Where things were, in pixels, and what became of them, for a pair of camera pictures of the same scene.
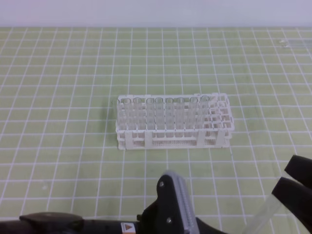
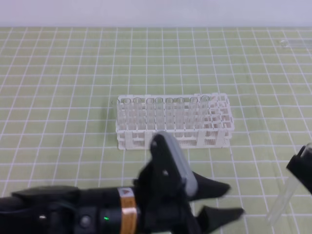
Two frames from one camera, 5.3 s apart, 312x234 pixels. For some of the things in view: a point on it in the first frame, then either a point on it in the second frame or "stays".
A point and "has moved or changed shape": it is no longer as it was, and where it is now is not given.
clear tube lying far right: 285,43 stays
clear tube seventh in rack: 180,113 stays
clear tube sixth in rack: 169,111 stays
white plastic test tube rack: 174,121 stays
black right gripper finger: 297,197 → 301,165
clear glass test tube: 269,206 has moved or changed shape
